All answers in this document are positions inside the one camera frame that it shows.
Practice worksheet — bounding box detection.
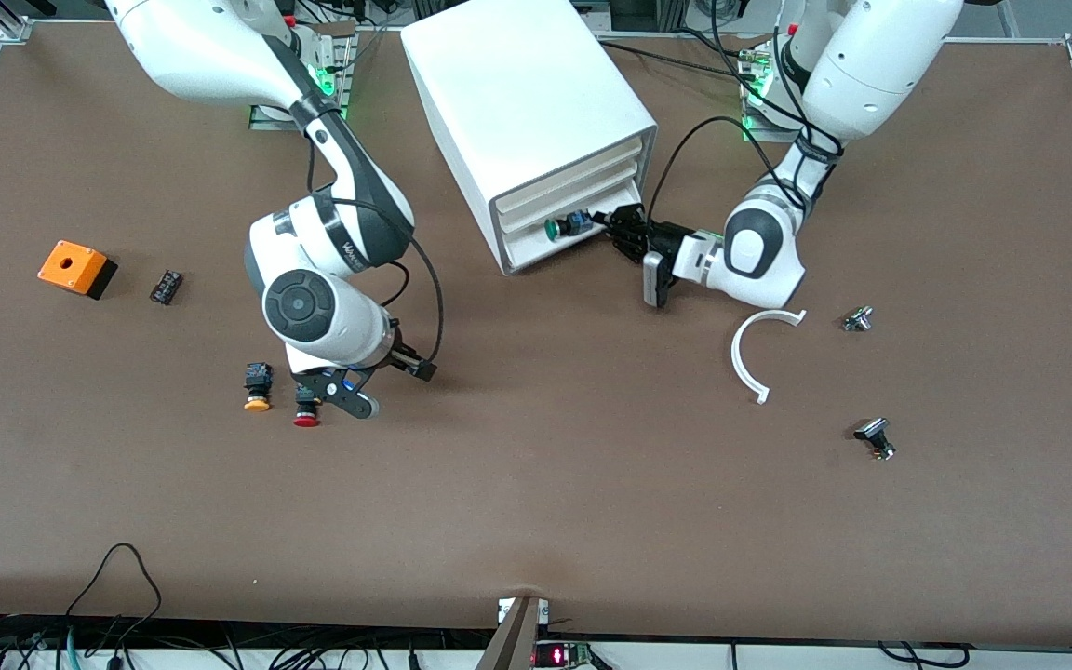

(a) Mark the lowest white drawer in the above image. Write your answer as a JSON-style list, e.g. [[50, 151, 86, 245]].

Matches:
[[502, 181, 644, 275]]

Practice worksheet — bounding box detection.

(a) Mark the yellow push button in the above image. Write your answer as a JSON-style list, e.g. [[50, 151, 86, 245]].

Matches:
[[243, 362, 275, 413]]

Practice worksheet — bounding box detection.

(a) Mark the middle white drawer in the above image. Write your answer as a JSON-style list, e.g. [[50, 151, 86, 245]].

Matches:
[[497, 160, 641, 234]]

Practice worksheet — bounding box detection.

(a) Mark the highest white drawer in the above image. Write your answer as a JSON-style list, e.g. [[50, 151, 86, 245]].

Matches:
[[495, 140, 641, 213]]

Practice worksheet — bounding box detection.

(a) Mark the green push button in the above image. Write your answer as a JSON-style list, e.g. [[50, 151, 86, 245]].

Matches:
[[543, 212, 595, 245]]

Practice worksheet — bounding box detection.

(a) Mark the black square push button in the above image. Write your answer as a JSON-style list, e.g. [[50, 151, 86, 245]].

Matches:
[[853, 418, 897, 462]]

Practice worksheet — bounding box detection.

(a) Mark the grey plastic tray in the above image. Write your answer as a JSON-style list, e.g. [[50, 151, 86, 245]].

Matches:
[[401, 0, 658, 276]]

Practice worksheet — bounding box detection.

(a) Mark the device with red display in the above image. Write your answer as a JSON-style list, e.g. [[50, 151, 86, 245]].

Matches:
[[532, 640, 597, 670]]

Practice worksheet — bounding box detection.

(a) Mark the white half-ring clamp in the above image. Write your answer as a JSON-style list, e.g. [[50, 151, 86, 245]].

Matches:
[[730, 308, 808, 406]]

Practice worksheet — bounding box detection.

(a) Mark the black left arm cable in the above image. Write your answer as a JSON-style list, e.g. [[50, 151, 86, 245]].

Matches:
[[643, 116, 811, 224]]

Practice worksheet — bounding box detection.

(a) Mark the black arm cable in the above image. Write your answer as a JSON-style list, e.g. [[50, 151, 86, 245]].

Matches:
[[643, 116, 811, 224], [306, 140, 445, 382]]

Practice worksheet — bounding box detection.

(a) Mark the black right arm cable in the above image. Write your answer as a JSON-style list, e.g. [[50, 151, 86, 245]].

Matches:
[[306, 140, 445, 382]]

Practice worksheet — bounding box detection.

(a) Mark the black cable behind cabinet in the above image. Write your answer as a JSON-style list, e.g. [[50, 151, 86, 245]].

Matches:
[[592, 37, 760, 85]]

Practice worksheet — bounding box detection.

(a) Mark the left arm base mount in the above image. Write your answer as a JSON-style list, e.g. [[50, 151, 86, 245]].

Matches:
[[737, 35, 802, 142]]

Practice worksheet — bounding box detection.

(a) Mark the orange button enclosure box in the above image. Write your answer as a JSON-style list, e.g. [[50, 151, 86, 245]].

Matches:
[[37, 240, 118, 301]]

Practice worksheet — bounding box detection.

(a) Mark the black looped table-edge cable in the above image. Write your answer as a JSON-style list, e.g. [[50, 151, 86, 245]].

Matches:
[[64, 543, 163, 623]]

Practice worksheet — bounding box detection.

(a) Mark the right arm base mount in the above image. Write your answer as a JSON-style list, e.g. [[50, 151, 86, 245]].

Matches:
[[249, 17, 357, 131]]

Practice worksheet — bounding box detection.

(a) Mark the brown wooden post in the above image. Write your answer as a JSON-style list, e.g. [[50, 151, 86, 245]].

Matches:
[[476, 596, 542, 670]]

